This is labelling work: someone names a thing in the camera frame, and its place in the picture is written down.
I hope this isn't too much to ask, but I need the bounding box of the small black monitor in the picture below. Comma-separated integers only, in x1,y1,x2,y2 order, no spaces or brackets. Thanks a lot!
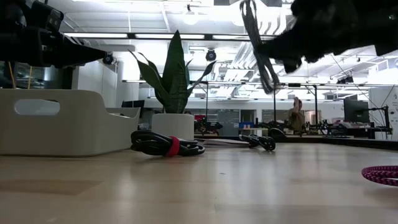
121,100,146,118

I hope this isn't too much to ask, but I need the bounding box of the small black cable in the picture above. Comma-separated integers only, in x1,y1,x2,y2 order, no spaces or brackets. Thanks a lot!
238,133,277,152

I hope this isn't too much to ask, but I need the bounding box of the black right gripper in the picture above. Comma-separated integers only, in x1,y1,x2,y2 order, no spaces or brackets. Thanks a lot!
257,0,398,74

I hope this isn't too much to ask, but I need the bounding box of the large black monitor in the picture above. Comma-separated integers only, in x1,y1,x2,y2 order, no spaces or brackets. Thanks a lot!
343,98,370,124

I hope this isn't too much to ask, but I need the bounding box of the pink braided USB-C cable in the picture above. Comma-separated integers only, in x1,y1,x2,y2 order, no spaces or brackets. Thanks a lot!
361,165,398,187

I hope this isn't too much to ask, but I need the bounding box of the white round plant pot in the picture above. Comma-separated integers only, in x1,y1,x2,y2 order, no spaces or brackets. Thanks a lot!
151,113,195,141

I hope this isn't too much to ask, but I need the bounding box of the person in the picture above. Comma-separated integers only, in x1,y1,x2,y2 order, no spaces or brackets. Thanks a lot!
287,96,306,131

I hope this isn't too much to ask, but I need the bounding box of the grey braided USB-C cable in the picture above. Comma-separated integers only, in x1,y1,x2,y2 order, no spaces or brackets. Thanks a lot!
239,0,280,95

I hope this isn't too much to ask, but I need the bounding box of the flat grey mat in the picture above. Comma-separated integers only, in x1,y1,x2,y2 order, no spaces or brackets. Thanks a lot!
194,138,251,147

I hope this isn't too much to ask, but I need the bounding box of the white plastic bin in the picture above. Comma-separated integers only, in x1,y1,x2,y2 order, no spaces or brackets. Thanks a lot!
0,89,141,157

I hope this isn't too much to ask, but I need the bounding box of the white ring ceiling lamp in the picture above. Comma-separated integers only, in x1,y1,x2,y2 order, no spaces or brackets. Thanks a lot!
182,9,200,26

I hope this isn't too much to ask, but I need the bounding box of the black cable with red strap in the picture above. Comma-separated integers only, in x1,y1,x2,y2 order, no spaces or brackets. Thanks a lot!
130,129,206,157

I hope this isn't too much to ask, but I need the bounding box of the black overhead frame bar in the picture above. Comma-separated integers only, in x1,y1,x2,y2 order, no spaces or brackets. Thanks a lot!
62,32,277,41

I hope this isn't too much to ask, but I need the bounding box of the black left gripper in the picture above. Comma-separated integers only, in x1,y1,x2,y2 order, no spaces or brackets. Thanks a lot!
0,26,108,68

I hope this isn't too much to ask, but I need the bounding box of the green snake plant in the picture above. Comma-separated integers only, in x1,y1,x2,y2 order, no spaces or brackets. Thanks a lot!
129,30,217,114

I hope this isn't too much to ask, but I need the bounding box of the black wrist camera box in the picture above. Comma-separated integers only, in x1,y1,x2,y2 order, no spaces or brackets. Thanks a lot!
30,0,65,32

